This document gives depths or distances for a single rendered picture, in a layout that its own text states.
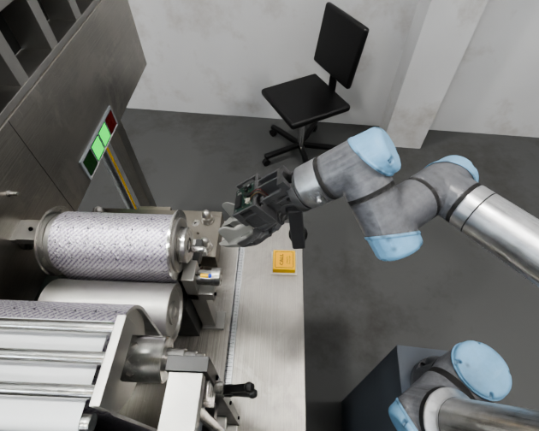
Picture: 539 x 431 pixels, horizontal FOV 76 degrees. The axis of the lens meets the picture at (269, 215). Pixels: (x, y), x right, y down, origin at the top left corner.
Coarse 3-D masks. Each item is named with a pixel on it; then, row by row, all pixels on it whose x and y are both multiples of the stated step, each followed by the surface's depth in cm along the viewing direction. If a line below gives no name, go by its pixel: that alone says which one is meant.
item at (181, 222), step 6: (54, 216) 71; (180, 222) 71; (186, 222) 76; (48, 228) 68; (174, 228) 68; (48, 234) 68; (174, 234) 67; (174, 240) 67; (174, 246) 67; (174, 252) 67; (48, 258) 68; (174, 258) 67; (174, 264) 68; (180, 264) 72; (180, 270) 72
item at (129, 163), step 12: (120, 120) 149; (120, 132) 150; (120, 144) 153; (120, 156) 160; (132, 156) 162; (132, 168) 166; (132, 180) 172; (144, 180) 178; (144, 192) 180; (144, 204) 188; (156, 204) 196
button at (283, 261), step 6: (276, 252) 109; (282, 252) 109; (288, 252) 109; (294, 252) 109; (276, 258) 108; (282, 258) 108; (288, 258) 108; (294, 258) 108; (276, 264) 106; (282, 264) 106; (288, 264) 106; (294, 264) 107; (276, 270) 106; (282, 270) 106; (288, 270) 106; (294, 270) 106
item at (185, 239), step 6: (180, 228) 71; (186, 228) 71; (180, 234) 70; (186, 234) 70; (180, 240) 69; (186, 240) 70; (192, 240) 76; (180, 246) 69; (186, 246) 70; (180, 252) 69; (186, 252) 70; (180, 258) 70; (186, 258) 70
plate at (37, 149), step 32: (96, 32) 98; (128, 32) 119; (64, 64) 85; (96, 64) 99; (128, 64) 120; (32, 96) 74; (64, 96) 85; (96, 96) 100; (128, 96) 121; (0, 128) 66; (32, 128) 74; (64, 128) 85; (96, 128) 100; (0, 160) 66; (32, 160) 75; (64, 160) 86; (0, 192) 66; (32, 192) 75; (64, 192) 86; (0, 224) 67; (0, 256) 67; (32, 256) 75; (0, 288) 67; (32, 288) 76
